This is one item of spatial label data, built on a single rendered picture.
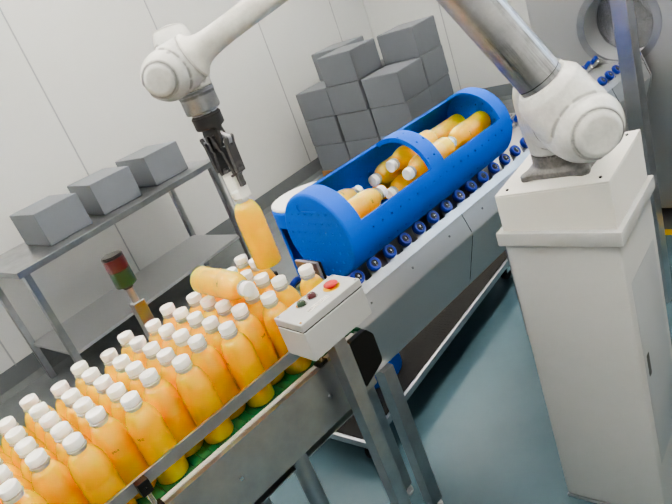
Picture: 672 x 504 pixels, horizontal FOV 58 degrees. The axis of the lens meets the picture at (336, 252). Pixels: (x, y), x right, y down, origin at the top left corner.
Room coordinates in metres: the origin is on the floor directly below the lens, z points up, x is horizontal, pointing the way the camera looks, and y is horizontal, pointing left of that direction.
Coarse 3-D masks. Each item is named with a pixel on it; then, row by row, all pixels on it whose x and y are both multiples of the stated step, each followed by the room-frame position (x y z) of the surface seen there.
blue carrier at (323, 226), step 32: (480, 96) 2.09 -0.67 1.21; (416, 128) 2.15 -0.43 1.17; (352, 160) 1.89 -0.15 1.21; (448, 160) 1.85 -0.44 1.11; (480, 160) 1.95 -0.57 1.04; (320, 192) 1.65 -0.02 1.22; (416, 192) 1.74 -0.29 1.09; (448, 192) 1.86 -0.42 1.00; (288, 224) 1.76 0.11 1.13; (320, 224) 1.64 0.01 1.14; (352, 224) 1.58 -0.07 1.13; (384, 224) 1.64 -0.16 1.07; (320, 256) 1.69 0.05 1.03; (352, 256) 1.57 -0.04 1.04
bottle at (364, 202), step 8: (360, 192) 1.73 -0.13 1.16; (368, 192) 1.72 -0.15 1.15; (376, 192) 1.73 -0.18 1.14; (352, 200) 1.69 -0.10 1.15; (360, 200) 1.69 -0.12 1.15; (368, 200) 1.70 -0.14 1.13; (376, 200) 1.71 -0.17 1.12; (360, 208) 1.67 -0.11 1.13; (368, 208) 1.69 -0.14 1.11; (360, 216) 1.66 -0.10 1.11
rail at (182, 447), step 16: (288, 352) 1.30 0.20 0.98; (272, 368) 1.26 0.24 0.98; (256, 384) 1.23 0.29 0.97; (240, 400) 1.20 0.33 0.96; (224, 416) 1.17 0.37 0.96; (192, 432) 1.12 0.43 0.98; (208, 432) 1.14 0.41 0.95; (176, 448) 1.09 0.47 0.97; (160, 464) 1.07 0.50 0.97; (128, 496) 1.02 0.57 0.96
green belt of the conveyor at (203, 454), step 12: (312, 360) 1.36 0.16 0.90; (276, 384) 1.31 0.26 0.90; (288, 384) 1.29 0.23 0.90; (276, 396) 1.26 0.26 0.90; (252, 408) 1.25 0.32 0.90; (240, 420) 1.22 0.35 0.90; (204, 444) 1.18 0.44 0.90; (216, 444) 1.16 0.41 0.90; (192, 456) 1.15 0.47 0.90; (204, 456) 1.14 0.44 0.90; (192, 468) 1.11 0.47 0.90; (180, 480) 1.09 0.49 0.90; (156, 492) 1.08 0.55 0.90
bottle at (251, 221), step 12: (240, 204) 1.53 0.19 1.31; (252, 204) 1.53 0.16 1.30; (240, 216) 1.52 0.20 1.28; (252, 216) 1.52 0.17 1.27; (264, 216) 1.55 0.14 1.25; (240, 228) 1.53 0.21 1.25; (252, 228) 1.51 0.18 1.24; (264, 228) 1.52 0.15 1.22; (252, 240) 1.52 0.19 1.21; (264, 240) 1.52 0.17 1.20; (252, 252) 1.52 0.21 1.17; (264, 252) 1.51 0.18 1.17; (276, 252) 1.53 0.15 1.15; (264, 264) 1.51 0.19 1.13; (276, 264) 1.52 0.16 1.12
